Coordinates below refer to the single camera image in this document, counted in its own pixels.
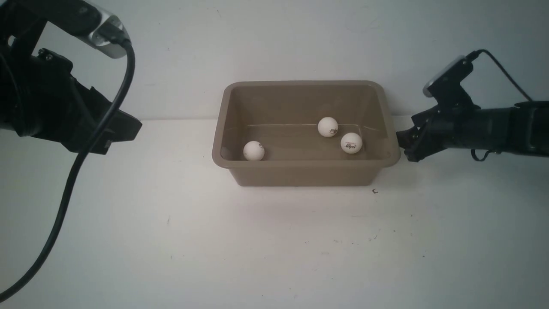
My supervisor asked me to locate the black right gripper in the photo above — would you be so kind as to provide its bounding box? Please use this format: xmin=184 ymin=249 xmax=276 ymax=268
xmin=396 ymin=106 xmax=455 ymax=163

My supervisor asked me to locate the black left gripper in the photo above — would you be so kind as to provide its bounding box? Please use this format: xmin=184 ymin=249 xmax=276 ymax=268
xmin=0 ymin=47 xmax=143 ymax=155

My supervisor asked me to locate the white ball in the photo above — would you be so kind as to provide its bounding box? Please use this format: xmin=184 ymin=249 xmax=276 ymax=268
xmin=317 ymin=117 xmax=339 ymax=138
xmin=243 ymin=141 xmax=266 ymax=161
xmin=341 ymin=132 xmax=363 ymax=155

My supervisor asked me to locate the tan plastic bin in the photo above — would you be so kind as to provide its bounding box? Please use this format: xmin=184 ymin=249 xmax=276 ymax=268
xmin=212 ymin=80 xmax=401 ymax=187

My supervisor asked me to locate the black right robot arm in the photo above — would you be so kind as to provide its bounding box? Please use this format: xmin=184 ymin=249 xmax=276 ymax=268
xmin=396 ymin=100 xmax=549 ymax=162

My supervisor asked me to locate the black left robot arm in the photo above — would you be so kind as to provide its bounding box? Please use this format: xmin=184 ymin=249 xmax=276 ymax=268
xmin=1 ymin=0 xmax=130 ymax=153

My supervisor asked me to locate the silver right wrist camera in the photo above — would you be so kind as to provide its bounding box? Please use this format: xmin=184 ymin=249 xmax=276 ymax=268
xmin=423 ymin=55 xmax=474 ymax=113

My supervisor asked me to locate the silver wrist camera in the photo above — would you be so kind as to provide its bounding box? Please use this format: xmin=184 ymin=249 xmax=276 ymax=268
xmin=423 ymin=55 xmax=474 ymax=113
xmin=17 ymin=0 xmax=131 ymax=59

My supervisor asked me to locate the black right camera cable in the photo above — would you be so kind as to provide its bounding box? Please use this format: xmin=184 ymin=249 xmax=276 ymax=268
xmin=465 ymin=49 xmax=534 ymax=162

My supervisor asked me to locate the black camera cable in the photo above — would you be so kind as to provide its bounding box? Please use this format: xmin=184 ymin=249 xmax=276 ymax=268
xmin=465 ymin=49 xmax=534 ymax=162
xmin=0 ymin=39 xmax=136 ymax=303

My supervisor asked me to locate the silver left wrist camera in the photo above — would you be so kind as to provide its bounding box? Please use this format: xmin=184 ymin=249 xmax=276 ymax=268
xmin=17 ymin=0 xmax=131 ymax=59

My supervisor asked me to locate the black left camera cable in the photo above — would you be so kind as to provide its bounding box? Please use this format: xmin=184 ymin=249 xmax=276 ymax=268
xmin=0 ymin=39 xmax=136 ymax=303

